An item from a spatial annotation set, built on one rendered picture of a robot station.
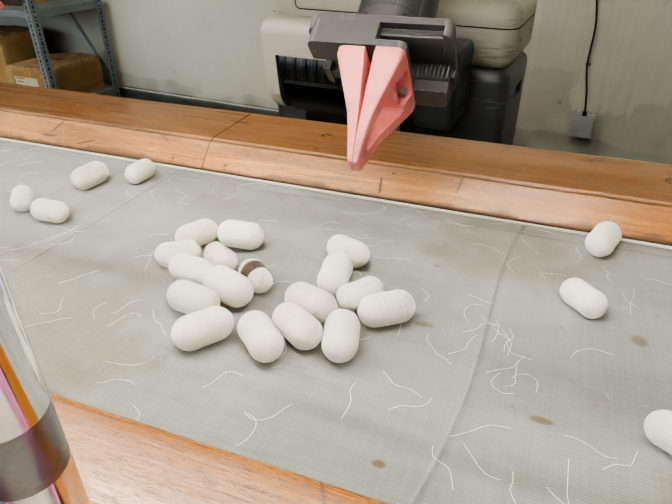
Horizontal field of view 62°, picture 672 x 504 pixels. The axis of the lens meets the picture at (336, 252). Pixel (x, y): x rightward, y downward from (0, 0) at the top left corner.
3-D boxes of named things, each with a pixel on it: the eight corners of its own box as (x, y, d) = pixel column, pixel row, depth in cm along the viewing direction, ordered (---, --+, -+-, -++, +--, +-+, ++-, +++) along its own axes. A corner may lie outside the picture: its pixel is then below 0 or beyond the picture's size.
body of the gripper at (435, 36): (449, 42, 36) (471, -49, 38) (304, 33, 39) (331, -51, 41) (453, 99, 42) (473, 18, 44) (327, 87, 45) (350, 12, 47)
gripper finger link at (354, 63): (416, 151, 34) (448, 24, 37) (308, 138, 36) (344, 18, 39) (426, 197, 40) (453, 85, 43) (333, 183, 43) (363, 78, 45)
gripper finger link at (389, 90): (378, 146, 35) (412, 22, 37) (274, 134, 37) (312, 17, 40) (394, 192, 41) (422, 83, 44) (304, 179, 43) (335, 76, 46)
